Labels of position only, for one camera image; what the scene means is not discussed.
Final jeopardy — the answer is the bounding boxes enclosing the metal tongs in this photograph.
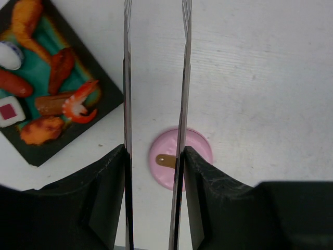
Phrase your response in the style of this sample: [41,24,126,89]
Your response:
[123,1,192,249]

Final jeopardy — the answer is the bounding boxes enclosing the pink lid with brown handle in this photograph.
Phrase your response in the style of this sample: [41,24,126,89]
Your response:
[148,127,213,190]

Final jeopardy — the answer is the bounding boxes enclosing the orange fried piece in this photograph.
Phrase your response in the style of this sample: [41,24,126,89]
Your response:
[20,116,65,145]

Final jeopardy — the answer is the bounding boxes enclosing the fried chicken wing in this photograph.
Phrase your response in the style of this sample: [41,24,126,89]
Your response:
[11,0,52,65]

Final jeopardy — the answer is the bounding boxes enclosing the red sausage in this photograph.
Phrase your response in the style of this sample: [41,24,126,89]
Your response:
[1,69,34,97]

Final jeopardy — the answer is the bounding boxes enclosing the sushi roll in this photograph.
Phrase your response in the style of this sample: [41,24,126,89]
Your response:
[0,96,26,128]

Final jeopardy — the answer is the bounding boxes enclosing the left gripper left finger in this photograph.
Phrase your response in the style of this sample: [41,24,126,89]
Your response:
[1,145,125,249]

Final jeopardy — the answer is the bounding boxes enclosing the brown tofu roll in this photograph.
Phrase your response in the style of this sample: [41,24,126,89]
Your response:
[35,91,74,116]

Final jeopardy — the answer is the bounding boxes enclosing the white rice bowl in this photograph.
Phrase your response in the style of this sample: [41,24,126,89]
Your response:
[1,40,24,70]

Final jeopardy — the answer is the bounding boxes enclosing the toy shrimp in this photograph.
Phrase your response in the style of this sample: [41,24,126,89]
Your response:
[62,80,98,124]

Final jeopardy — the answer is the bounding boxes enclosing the black square food plate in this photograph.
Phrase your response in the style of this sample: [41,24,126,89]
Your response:
[0,0,124,168]

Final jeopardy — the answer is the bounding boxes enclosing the orange chicken drumstick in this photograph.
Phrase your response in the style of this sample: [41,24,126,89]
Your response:
[48,47,75,95]

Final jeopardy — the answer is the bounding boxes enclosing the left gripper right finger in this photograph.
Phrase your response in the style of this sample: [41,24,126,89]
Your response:
[184,146,332,249]

